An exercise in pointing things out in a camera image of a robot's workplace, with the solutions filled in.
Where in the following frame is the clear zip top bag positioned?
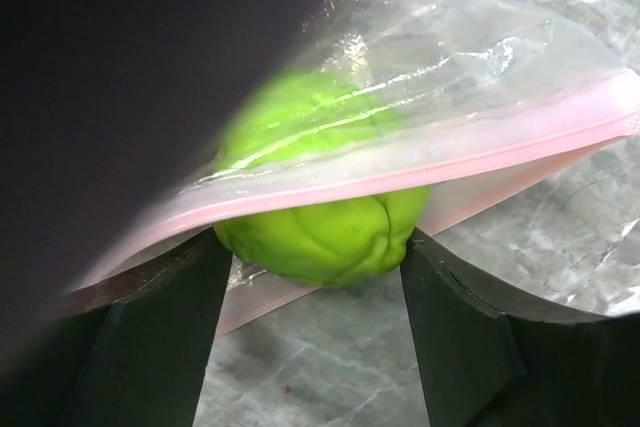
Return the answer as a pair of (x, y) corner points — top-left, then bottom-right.
(72, 0), (639, 333)

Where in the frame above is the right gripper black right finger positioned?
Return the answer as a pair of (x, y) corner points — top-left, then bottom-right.
(400, 231), (639, 426)

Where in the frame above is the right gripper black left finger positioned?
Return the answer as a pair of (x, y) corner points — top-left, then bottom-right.
(1, 229), (232, 426)

